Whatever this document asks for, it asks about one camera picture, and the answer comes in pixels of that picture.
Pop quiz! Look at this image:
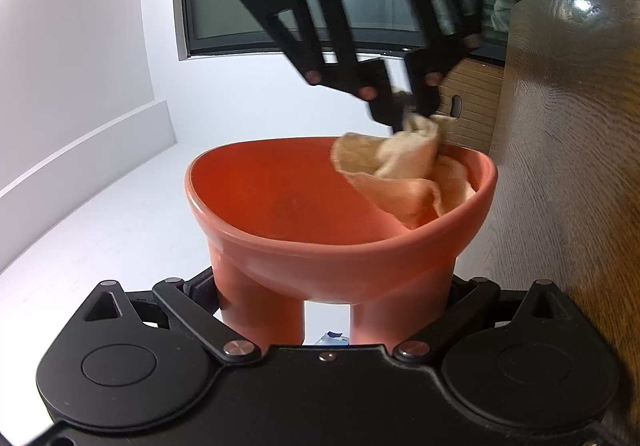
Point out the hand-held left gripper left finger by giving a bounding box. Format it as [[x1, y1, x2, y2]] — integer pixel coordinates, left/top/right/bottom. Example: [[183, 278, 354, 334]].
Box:
[[75, 268, 261, 364]]

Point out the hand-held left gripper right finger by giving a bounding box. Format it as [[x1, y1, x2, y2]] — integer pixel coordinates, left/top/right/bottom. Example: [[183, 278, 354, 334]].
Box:
[[392, 278, 576, 363]]

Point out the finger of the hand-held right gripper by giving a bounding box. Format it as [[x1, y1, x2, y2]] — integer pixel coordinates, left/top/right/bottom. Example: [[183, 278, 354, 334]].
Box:
[[392, 0, 483, 117], [267, 0, 406, 129]]

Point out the beige cloth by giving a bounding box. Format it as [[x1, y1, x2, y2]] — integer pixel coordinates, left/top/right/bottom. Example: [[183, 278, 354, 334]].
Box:
[[330, 113, 477, 231]]

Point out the orange footed bowl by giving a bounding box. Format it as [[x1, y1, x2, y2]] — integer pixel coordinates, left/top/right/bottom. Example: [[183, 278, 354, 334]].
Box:
[[182, 137, 499, 347]]

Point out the brown wooden chair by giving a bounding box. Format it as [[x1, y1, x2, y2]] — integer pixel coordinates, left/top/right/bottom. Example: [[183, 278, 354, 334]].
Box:
[[440, 56, 508, 151]]

